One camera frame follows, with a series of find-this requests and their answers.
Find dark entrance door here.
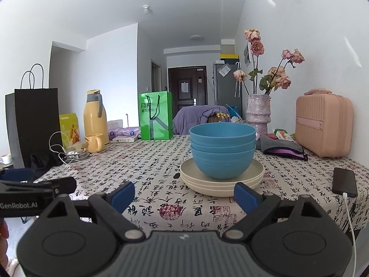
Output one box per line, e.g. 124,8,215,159
168,67,208,114

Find black cloth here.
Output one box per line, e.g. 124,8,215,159
30,153,63,180

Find red green snack packet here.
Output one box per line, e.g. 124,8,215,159
267,129,296,142

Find yellow carton box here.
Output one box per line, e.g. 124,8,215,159
59,113,81,146

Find purple jacket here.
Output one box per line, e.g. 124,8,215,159
172,105,232,136

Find grey purple pouch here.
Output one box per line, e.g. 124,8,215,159
256,134,309,161

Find speckled ceramic vase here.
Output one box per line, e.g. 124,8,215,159
246,94,272,137

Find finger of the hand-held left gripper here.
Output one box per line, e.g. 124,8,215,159
0,177,77,199
0,168,34,183

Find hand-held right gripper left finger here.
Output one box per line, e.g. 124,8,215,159
43,182,146,243

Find cream plate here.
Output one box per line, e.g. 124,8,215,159
181,175,264,192
184,180,261,197
180,159,265,186

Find black smartphone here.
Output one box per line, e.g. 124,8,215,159
331,167,358,198

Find pink hard case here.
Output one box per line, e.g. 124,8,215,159
296,90,354,159

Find flat white box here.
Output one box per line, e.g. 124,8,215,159
111,135,138,143

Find white charging cable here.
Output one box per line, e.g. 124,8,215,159
343,192,358,277

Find purple tissue pack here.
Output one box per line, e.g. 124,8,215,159
108,126,142,139

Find yellow thermos jug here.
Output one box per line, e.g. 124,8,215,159
83,90,110,146

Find blue bowl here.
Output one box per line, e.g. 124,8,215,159
190,138,256,154
191,147,256,180
189,123,256,148

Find grey refrigerator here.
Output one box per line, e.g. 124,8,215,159
213,62,243,111

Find green paper bag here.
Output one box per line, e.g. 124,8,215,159
139,91,174,141

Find wooden chair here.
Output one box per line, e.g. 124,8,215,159
208,115,232,124

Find folded umbrella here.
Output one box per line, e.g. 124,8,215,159
234,63,243,97

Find black paper bag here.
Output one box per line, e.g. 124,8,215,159
5,63,63,169

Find black eyeglasses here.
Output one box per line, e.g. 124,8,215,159
66,151,93,163

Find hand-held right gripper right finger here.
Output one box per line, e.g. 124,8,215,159
223,182,326,243

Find dried rose bouquet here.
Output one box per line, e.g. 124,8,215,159
233,29,305,96

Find yellow bear mug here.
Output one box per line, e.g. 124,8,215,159
85,133,104,153

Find yellow storage box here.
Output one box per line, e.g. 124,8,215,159
220,53,240,64

